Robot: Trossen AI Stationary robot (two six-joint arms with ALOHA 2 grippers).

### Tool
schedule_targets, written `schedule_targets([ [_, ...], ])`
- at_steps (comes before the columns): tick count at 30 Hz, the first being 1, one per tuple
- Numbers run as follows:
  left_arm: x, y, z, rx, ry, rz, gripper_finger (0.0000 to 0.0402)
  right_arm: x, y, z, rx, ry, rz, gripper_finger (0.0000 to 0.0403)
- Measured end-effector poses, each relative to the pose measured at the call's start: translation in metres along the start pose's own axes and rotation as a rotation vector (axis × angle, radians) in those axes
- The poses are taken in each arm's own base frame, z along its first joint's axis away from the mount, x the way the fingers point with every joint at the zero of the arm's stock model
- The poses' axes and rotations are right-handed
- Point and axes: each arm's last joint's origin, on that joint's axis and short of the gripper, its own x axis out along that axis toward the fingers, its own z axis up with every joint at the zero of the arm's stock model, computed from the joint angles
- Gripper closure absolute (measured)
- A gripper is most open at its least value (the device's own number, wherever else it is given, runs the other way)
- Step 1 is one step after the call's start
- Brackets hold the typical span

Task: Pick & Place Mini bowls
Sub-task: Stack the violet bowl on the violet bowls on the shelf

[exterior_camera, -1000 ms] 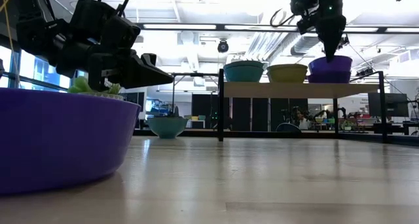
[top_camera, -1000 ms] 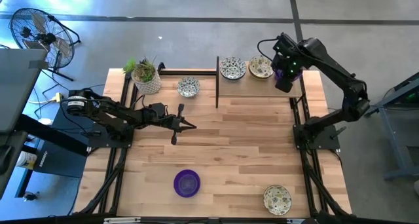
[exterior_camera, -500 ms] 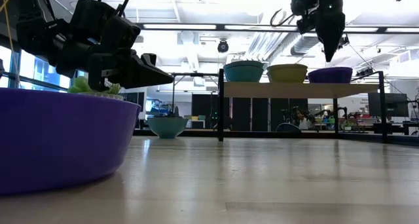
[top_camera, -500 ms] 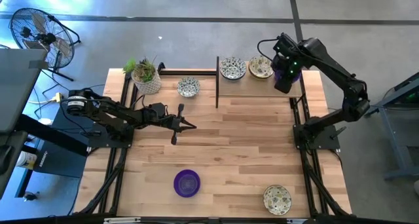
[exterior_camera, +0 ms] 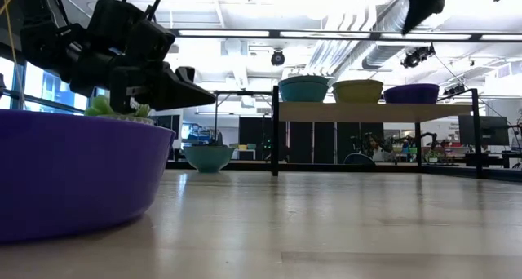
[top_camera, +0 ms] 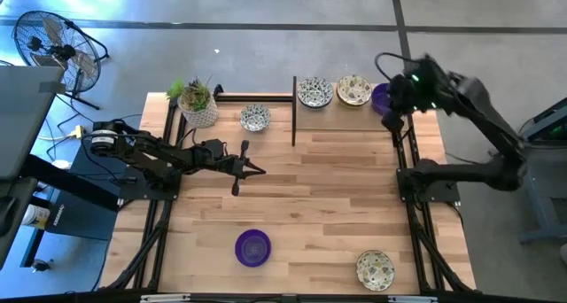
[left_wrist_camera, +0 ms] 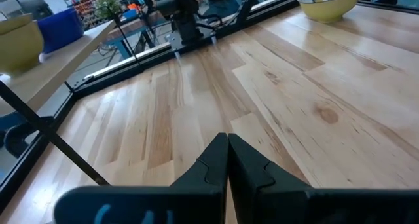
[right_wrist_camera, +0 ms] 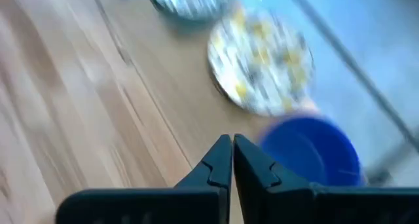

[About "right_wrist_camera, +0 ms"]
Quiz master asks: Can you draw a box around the yellow patterned ceramic bowl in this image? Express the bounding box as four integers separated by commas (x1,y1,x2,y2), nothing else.
206,7,316,117

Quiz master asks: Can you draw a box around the purple plastic bowl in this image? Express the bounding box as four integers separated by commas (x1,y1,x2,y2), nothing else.
258,114,364,187

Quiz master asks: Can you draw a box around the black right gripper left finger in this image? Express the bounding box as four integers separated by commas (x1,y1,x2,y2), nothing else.
54,134,232,224

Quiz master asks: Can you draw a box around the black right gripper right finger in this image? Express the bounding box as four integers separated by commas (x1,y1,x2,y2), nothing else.
232,133,419,224

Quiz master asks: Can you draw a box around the teal patterned ceramic bowl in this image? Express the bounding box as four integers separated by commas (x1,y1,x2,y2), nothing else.
145,0,238,22

